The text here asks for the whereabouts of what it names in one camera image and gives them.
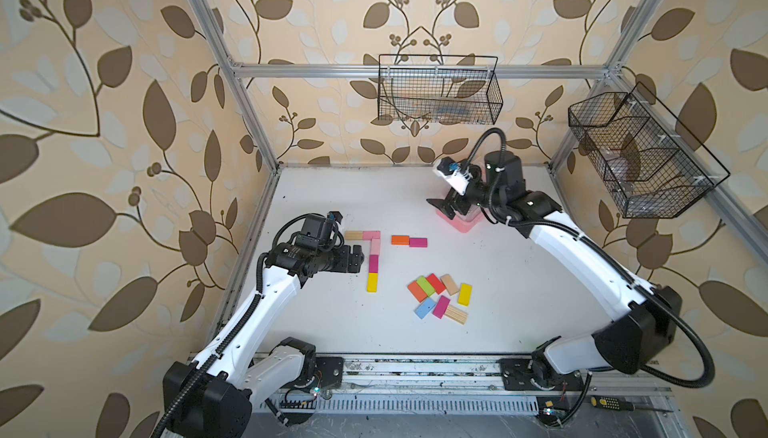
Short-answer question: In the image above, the dark pink block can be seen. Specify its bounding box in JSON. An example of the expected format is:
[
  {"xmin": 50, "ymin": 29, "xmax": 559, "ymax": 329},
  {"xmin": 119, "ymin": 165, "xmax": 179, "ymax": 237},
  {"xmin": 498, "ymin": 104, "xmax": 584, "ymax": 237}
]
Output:
[{"xmin": 368, "ymin": 255, "xmax": 379, "ymax": 274}]

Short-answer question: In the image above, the natural wood block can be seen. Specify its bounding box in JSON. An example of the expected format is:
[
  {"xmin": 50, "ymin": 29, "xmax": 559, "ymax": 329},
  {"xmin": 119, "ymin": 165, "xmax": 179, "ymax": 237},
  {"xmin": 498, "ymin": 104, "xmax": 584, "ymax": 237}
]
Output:
[{"xmin": 344, "ymin": 231, "xmax": 364, "ymax": 241}]

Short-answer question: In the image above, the light pink block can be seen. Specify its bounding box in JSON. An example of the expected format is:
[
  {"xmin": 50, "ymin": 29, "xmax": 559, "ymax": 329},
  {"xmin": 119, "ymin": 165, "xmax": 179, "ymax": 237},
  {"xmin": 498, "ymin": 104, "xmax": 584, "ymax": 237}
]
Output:
[{"xmin": 370, "ymin": 239, "xmax": 381, "ymax": 256}]

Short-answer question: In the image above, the thin yellow block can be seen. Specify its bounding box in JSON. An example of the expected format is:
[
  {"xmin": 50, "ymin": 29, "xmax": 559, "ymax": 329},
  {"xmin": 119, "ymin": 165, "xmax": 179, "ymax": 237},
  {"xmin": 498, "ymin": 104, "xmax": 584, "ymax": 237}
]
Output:
[{"xmin": 366, "ymin": 273, "xmax": 378, "ymax": 293}]

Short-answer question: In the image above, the orange block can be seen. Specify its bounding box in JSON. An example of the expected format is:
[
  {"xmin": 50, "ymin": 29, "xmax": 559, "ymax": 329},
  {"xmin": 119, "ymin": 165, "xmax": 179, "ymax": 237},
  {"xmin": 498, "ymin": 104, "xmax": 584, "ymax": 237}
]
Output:
[{"xmin": 391, "ymin": 235, "xmax": 410, "ymax": 246}]

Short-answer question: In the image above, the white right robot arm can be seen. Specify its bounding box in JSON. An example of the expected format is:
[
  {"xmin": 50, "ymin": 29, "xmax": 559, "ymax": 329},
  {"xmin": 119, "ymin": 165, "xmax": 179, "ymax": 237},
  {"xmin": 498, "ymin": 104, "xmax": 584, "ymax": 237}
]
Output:
[{"xmin": 429, "ymin": 145, "xmax": 716, "ymax": 389}]

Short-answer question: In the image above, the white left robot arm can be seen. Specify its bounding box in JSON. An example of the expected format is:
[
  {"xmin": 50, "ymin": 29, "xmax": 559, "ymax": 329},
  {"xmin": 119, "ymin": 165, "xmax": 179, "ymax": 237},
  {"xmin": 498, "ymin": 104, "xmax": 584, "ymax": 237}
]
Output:
[{"xmin": 151, "ymin": 211, "xmax": 364, "ymax": 437}]

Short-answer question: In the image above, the pink plastic storage box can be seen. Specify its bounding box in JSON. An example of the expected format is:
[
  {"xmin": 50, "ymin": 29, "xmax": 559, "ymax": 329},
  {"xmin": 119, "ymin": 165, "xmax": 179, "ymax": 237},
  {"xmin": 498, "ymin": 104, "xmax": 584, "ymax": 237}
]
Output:
[{"xmin": 436, "ymin": 207, "xmax": 485, "ymax": 234}]

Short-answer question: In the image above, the orange-red block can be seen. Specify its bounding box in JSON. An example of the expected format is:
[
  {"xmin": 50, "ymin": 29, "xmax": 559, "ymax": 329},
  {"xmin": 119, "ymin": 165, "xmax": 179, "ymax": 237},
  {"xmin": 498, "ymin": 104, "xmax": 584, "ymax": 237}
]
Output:
[{"xmin": 407, "ymin": 281, "xmax": 428, "ymax": 303}]

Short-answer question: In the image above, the green block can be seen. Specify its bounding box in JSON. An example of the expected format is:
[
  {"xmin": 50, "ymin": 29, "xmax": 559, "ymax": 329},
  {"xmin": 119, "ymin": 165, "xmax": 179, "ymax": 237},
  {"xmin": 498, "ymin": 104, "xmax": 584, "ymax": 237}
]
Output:
[{"xmin": 416, "ymin": 277, "xmax": 435, "ymax": 297}]

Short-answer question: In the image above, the red block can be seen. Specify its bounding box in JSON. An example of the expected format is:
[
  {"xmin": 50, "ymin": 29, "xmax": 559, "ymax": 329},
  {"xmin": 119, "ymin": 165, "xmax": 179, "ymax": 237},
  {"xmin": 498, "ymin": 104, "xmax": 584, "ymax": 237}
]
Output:
[{"xmin": 426, "ymin": 274, "xmax": 446, "ymax": 294}]

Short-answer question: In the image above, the blue block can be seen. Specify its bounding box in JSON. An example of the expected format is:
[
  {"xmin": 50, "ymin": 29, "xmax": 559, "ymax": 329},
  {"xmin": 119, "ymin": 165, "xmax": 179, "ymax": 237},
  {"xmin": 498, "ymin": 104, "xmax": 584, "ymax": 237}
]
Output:
[{"xmin": 414, "ymin": 298, "xmax": 437, "ymax": 319}]

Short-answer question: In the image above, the magenta slanted block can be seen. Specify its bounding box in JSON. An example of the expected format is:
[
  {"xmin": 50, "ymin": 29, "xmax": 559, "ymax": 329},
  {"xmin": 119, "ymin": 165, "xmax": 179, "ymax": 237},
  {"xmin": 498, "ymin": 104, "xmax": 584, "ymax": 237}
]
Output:
[{"xmin": 432, "ymin": 296, "xmax": 450, "ymax": 319}]

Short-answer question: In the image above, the ridged wood block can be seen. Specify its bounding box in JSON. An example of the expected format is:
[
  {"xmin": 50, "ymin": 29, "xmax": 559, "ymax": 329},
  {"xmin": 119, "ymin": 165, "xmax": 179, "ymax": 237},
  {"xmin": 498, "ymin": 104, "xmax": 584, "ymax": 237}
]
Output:
[{"xmin": 444, "ymin": 305, "xmax": 468, "ymax": 325}]

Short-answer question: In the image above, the yellow black screwdriver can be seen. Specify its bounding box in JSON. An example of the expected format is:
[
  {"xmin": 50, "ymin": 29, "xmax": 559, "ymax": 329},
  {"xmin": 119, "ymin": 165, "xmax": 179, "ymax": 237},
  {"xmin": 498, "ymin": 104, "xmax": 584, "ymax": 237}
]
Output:
[{"xmin": 590, "ymin": 396, "xmax": 670, "ymax": 413}]

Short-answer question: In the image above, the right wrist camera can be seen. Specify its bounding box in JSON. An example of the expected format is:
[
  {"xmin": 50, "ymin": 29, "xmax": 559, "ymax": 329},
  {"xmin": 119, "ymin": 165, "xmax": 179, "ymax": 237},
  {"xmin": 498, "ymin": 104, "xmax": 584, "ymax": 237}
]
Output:
[{"xmin": 433, "ymin": 157, "xmax": 472, "ymax": 196}]

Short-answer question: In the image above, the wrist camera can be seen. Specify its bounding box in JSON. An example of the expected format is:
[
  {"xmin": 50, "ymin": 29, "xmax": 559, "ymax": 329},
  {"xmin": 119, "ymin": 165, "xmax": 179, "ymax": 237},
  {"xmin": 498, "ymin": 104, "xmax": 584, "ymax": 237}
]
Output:
[
  {"xmin": 433, "ymin": 157, "xmax": 472, "ymax": 196},
  {"xmin": 326, "ymin": 211, "xmax": 343, "ymax": 228}
]

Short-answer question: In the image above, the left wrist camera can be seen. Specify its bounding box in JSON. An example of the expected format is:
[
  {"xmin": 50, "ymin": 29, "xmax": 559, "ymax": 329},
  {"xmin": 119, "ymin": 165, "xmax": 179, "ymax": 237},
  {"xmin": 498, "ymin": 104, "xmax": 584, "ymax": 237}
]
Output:
[{"xmin": 326, "ymin": 211, "xmax": 343, "ymax": 228}]

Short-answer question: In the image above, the black wire basket back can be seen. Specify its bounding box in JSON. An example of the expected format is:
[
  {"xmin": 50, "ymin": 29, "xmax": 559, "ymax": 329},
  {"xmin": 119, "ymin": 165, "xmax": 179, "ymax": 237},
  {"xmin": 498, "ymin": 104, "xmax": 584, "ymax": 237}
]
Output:
[{"xmin": 376, "ymin": 53, "xmax": 504, "ymax": 126}]

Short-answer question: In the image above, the black wire basket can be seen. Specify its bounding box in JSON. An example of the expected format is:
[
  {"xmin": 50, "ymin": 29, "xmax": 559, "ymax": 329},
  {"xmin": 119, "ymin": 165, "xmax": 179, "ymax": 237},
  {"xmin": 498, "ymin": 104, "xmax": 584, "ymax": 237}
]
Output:
[
  {"xmin": 568, "ymin": 82, "xmax": 730, "ymax": 219},
  {"xmin": 376, "ymin": 53, "xmax": 504, "ymax": 126}
]

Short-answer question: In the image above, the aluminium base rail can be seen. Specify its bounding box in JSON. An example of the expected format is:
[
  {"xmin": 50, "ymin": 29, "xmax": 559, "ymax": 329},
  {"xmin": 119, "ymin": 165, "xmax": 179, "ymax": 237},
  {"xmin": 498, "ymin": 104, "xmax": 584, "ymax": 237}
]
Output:
[{"xmin": 272, "ymin": 354, "xmax": 675, "ymax": 425}]

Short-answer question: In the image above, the black wire basket right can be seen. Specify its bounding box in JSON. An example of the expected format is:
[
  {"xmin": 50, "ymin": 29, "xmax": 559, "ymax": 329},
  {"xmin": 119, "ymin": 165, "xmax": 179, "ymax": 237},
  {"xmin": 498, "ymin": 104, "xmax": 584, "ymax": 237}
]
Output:
[{"xmin": 568, "ymin": 82, "xmax": 730, "ymax": 219}]

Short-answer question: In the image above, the aluminium frame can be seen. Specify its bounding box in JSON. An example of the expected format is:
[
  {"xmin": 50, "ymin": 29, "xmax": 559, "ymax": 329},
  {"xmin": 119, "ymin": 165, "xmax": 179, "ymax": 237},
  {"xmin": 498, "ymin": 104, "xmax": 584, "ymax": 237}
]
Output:
[{"xmin": 166, "ymin": 0, "xmax": 768, "ymax": 247}]

